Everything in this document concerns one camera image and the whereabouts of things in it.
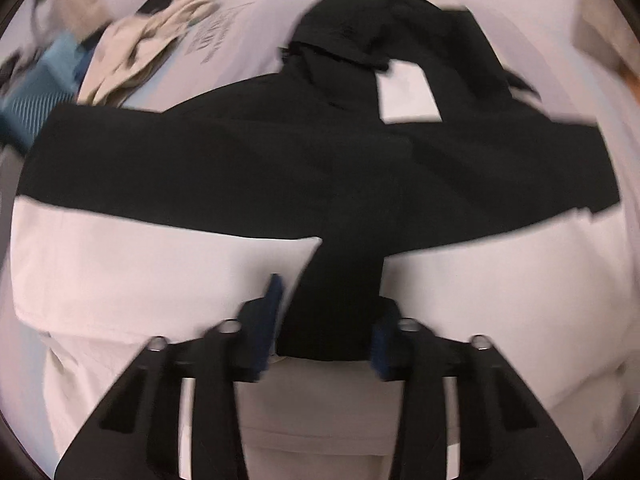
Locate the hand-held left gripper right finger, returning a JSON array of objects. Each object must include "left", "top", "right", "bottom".
[{"left": 369, "top": 296, "right": 583, "bottom": 480}]

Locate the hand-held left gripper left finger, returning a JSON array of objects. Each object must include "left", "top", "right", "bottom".
[{"left": 54, "top": 273, "right": 286, "bottom": 480}]

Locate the black and white jacket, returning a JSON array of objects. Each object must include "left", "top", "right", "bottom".
[{"left": 9, "top": 0, "right": 626, "bottom": 461}]

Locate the printed pale bed sheet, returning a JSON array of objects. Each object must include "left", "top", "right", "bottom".
[{"left": 10, "top": 0, "right": 638, "bottom": 411}]

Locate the beige and black jacket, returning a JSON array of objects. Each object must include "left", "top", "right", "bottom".
[{"left": 77, "top": 0, "right": 223, "bottom": 108}]

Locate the teal ribbed suitcase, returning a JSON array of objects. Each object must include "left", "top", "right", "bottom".
[{"left": 0, "top": 32, "right": 96, "bottom": 153}]

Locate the grey patterned clothing pile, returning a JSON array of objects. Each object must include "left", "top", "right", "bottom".
[{"left": 30, "top": 0, "right": 116, "bottom": 41}]

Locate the tan cloth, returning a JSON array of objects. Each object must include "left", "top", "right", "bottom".
[{"left": 572, "top": 0, "right": 640, "bottom": 78}]

